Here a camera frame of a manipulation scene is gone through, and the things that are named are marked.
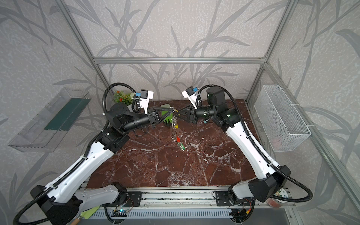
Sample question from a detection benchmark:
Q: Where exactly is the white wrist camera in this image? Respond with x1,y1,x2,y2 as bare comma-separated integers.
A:
130,89,154,114
182,86,200,109

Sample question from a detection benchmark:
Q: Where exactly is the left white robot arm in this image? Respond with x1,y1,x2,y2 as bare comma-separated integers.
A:
31,103,174,225

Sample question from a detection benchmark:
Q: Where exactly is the right black corrugated cable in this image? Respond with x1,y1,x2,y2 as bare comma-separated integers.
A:
196,84,314,203

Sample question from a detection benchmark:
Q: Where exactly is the clear plastic wall shelf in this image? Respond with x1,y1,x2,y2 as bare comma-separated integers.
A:
8,88,91,153

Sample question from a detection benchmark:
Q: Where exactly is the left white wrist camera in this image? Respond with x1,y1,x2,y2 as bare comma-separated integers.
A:
130,89,154,114

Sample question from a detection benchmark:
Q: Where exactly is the small circuit board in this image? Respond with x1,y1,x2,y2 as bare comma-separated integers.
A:
111,208,132,218

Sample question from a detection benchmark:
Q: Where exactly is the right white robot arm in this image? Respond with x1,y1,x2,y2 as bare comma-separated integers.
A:
176,85,291,205

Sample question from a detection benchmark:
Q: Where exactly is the black corrugated cable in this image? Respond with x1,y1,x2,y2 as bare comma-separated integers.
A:
196,84,314,203
12,82,137,225

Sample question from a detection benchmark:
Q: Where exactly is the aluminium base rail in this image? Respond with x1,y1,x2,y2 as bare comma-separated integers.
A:
89,186,268,220

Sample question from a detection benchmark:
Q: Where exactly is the white pot with green plant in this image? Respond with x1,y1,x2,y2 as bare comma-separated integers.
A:
113,91,135,106

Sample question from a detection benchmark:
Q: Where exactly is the green silicone spatula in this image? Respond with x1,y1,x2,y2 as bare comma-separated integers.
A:
71,206,100,225

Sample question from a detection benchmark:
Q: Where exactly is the metal keyring bunch with tags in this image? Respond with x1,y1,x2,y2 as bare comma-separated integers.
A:
172,109,185,152

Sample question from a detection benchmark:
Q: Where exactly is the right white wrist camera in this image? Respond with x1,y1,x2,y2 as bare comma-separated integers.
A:
182,86,200,109

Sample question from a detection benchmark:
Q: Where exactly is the white wire mesh basket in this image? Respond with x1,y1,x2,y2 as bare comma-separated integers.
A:
254,84,311,152

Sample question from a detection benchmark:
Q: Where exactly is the left black corrugated cable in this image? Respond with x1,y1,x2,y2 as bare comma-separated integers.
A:
12,82,137,225

